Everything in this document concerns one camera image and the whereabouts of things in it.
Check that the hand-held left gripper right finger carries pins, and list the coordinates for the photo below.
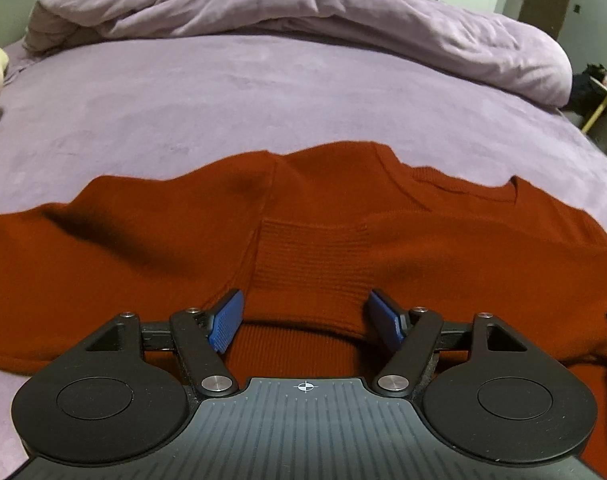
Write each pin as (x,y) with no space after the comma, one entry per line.
(383,321)

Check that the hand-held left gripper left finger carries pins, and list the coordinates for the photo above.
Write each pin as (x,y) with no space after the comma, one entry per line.
(227,320)

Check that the black cloth bundle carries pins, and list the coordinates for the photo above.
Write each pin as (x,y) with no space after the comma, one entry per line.
(588,87)

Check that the purple duvet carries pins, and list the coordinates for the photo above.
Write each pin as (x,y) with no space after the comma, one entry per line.
(293,5)

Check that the red knit sweater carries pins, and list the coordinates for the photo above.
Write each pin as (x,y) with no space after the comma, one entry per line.
(303,240)

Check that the yellow side table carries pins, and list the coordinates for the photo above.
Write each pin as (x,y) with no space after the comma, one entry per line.
(606,95)

